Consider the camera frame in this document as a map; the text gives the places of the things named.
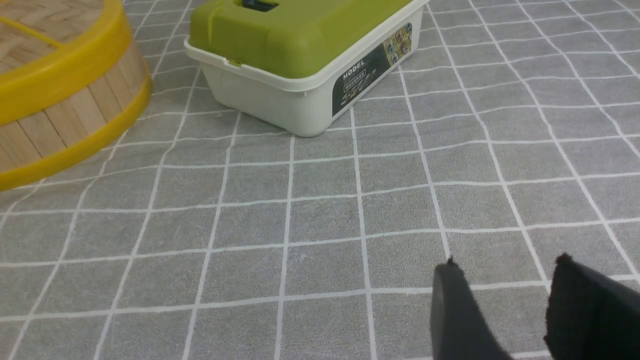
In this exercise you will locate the woven bamboo steamer lid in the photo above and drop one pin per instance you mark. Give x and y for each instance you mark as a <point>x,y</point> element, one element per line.
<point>37,28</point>

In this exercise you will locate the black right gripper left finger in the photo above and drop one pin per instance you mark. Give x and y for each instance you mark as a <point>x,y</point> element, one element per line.
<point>458,329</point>

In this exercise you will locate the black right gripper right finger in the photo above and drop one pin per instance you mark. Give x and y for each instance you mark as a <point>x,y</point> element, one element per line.
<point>590,316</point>

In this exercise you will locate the wooden steamer with yellow rims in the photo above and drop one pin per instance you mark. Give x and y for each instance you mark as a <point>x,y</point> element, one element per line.
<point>63,108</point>

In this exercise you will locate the grey checked tablecloth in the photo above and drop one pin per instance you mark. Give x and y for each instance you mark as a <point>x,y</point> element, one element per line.
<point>509,137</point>

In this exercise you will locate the white box with green lid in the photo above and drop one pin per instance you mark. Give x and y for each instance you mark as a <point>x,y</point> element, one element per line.
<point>300,64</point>

